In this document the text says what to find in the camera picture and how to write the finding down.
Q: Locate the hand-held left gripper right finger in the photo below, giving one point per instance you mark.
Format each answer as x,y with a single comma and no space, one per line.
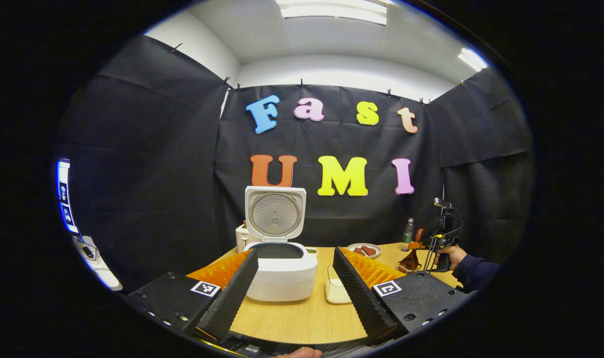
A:
361,298

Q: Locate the large ceiling light panel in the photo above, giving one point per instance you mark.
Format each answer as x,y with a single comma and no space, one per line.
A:
332,12

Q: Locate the white round plate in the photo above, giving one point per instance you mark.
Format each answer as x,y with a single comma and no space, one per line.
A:
352,253

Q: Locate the brown wooden spoon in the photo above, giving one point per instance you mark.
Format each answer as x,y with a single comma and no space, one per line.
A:
411,258

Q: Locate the small divided condiment dish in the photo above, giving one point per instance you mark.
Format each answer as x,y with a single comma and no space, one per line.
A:
312,251

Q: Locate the wall poster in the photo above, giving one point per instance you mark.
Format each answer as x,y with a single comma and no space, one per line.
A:
65,199

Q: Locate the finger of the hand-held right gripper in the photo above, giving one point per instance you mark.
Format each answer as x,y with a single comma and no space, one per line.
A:
417,244

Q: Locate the white object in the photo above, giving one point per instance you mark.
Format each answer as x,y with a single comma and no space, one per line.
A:
100,271

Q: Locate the narrow ceiling light panel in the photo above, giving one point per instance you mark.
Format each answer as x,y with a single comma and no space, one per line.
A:
473,59

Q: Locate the white rice cooker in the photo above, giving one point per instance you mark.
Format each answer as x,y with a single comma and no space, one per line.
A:
282,283

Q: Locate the black backdrop cloth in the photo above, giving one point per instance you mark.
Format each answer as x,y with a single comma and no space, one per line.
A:
133,174

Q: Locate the green label plastic bottle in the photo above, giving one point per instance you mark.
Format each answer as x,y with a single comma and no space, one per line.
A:
407,236

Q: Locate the clear box of rice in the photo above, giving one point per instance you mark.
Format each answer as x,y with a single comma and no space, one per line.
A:
338,293

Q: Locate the white toaster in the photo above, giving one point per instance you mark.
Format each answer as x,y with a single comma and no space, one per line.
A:
241,238

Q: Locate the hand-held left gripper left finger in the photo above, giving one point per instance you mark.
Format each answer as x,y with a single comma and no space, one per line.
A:
232,298

